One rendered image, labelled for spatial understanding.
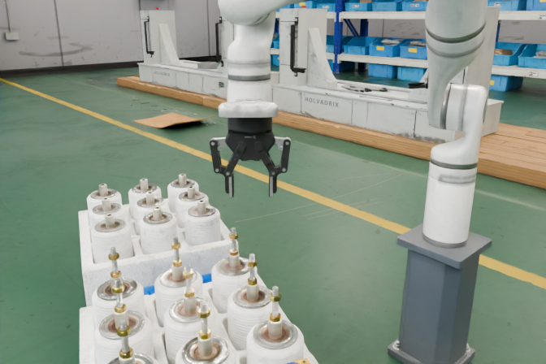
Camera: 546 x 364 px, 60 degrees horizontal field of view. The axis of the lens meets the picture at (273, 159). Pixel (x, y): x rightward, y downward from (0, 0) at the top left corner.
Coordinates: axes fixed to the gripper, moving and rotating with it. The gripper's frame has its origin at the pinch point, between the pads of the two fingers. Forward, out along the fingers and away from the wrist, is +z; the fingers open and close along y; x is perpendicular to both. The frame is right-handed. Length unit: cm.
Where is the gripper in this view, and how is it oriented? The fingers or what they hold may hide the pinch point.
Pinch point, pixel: (251, 188)
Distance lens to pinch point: 82.9
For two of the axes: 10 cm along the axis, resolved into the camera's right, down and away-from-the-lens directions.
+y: -10.0, 0.1, -0.1
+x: 0.1, 3.0, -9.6
